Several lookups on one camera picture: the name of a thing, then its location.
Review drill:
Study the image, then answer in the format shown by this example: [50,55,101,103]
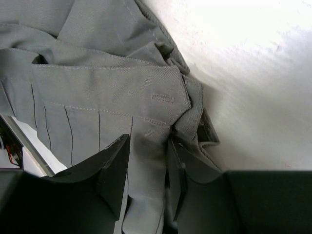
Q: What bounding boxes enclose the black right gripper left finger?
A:
[0,135,130,234]

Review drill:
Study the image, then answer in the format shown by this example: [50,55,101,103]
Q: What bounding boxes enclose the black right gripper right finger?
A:
[167,138,244,234]

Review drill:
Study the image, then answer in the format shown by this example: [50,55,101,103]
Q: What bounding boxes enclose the grey pleated skirt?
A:
[0,0,218,234]

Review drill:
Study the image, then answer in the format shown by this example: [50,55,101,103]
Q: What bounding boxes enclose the aluminium table front rail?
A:
[0,115,67,176]

